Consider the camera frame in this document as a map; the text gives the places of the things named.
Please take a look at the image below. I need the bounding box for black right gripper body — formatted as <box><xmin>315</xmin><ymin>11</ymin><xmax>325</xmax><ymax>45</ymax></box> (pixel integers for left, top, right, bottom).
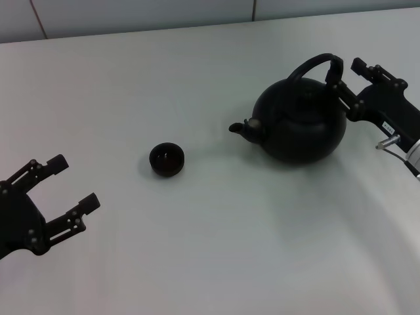
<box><xmin>355</xmin><ymin>84</ymin><xmax>420</xmax><ymax>154</ymax></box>

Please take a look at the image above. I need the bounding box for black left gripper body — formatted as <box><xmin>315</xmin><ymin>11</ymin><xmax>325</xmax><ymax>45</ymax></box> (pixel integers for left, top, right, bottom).
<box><xmin>0</xmin><ymin>179</ymin><xmax>51</xmax><ymax>261</ymax></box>

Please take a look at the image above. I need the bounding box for black round teapot with handle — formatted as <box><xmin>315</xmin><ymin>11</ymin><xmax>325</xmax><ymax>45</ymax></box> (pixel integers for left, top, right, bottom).
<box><xmin>228</xmin><ymin>52</ymin><xmax>348</xmax><ymax>164</ymax></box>

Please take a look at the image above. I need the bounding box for small black teacup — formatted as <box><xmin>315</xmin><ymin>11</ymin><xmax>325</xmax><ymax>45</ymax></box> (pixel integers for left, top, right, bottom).
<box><xmin>149</xmin><ymin>142</ymin><xmax>186</xmax><ymax>179</ymax></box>

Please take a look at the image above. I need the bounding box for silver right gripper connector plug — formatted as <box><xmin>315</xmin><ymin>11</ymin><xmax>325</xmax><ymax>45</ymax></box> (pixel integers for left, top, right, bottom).
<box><xmin>375</xmin><ymin>134</ymin><xmax>408</xmax><ymax>162</ymax></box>

